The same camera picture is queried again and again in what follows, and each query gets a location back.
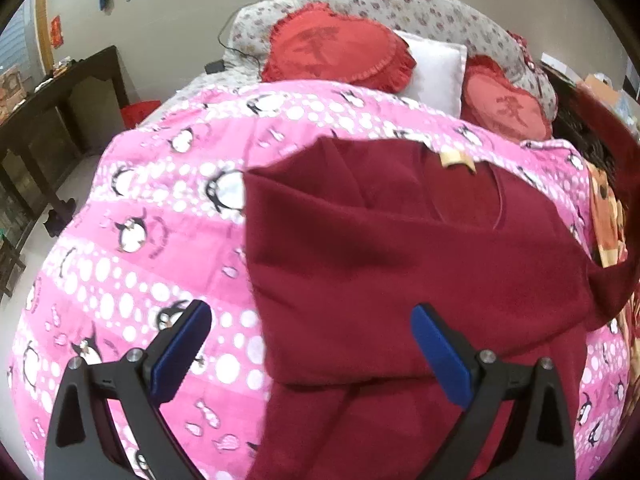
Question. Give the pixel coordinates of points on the red paper wall decoration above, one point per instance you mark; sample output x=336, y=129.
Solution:
x=56, y=32

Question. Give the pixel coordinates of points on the dark carved wooden cabinet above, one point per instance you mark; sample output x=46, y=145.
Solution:
x=575, y=125

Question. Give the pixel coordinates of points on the dark red sweater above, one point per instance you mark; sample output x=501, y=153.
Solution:
x=375, y=260

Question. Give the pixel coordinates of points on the pink penguin print blanket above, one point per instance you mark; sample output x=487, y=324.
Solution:
x=150, y=210

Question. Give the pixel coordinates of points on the floral padded headboard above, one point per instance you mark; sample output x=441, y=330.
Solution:
x=400, y=5

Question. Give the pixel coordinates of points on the dark wooden console table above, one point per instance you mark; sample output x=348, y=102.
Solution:
x=75, y=80

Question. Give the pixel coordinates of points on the orange printed blanket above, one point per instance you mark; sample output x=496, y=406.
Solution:
x=607, y=220

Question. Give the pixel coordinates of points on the black charger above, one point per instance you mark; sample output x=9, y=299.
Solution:
x=215, y=66

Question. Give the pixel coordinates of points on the printed cardboard box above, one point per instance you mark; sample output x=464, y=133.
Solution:
x=10, y=90

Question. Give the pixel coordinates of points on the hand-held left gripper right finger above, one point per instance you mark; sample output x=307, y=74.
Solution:
x=440, y=355

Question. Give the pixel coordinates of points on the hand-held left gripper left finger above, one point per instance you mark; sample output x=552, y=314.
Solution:
x=182, y=345

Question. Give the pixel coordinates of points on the window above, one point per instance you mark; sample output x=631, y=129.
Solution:
x=17, y=25

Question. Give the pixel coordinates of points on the red heart-shaped pillow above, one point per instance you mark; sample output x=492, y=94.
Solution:
x=505, y=105
x=330, y=45

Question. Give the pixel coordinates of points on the white pillow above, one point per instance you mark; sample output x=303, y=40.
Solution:
x=435, y=70

